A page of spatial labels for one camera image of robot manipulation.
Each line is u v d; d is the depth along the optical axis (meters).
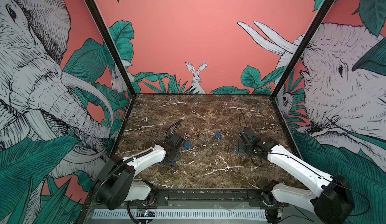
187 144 0.93
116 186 0.41
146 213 0.70
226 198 0.75
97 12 0.77
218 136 0.96
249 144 0.62
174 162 0.86
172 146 0.68
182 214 0.70
